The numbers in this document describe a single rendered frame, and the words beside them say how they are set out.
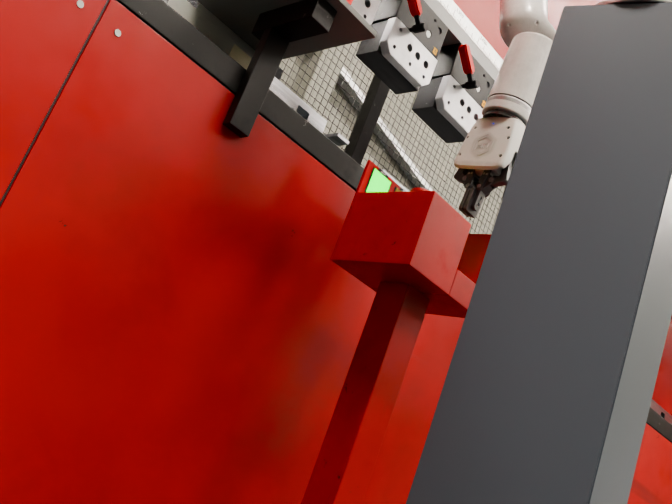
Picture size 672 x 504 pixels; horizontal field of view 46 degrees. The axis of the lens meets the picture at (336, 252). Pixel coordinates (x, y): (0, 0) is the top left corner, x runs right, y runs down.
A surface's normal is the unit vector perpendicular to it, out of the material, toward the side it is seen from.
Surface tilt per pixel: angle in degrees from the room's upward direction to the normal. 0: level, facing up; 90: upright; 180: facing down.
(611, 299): 90
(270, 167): 90
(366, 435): 90
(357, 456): 90
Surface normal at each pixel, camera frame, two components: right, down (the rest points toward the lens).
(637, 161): -0.45, -0.43
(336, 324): 0.69, 0.03
